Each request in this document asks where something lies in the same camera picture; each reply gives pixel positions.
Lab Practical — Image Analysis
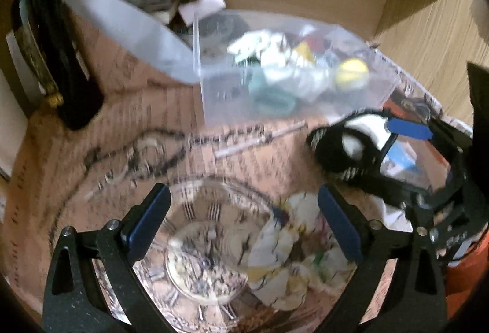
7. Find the black cap with chains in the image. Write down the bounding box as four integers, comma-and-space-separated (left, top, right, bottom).
306, 108, 463, 204

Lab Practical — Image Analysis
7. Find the round yellow sponge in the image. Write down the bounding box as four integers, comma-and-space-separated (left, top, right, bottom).
335, 58, 370, 90

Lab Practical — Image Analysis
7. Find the floral patterned cloth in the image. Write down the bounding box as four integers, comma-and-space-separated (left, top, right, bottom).
246, 192, 356, 311

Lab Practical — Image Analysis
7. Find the white cloth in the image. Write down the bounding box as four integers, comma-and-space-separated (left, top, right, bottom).
227, 29, 333, 103

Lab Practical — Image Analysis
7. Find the yellow green scrub sponge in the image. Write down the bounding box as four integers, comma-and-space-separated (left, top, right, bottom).
291, 41, 316, 64

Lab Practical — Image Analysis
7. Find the green knitted cloth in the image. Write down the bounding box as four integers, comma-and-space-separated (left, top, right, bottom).
248, 70, 298, 119

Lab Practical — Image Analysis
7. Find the clear plastic box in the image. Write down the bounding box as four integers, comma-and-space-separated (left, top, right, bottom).
192, 10, 400, 126

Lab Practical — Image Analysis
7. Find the white ceramic mug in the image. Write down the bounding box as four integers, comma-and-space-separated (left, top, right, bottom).
0, 73, 27, 177

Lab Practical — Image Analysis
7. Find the metal rod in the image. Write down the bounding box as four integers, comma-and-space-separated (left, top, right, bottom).
214, 121, 307, 160

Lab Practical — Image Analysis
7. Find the small white card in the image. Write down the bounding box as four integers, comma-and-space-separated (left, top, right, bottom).
178, 0, 226, 27

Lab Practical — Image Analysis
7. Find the clear plastic box lid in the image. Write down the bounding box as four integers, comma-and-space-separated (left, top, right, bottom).
63, 0, 200, 84

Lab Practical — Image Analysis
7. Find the dark wine bottle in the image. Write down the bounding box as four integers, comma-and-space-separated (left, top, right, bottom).
11, 0, 104, 131

